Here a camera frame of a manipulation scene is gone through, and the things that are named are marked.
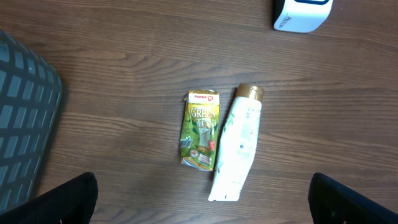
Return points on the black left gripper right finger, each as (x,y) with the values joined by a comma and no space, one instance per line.
(333,202)

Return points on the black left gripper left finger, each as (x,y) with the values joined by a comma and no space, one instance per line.
(70,203)

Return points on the white tube gold cap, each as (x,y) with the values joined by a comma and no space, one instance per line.
(238,143)

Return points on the green juice carton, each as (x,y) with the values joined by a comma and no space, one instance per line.
(199,132)

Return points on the white barcode scanner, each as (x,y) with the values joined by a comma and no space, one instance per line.
(300,16)

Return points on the grey plastic basket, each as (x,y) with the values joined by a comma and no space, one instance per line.
(31,94)

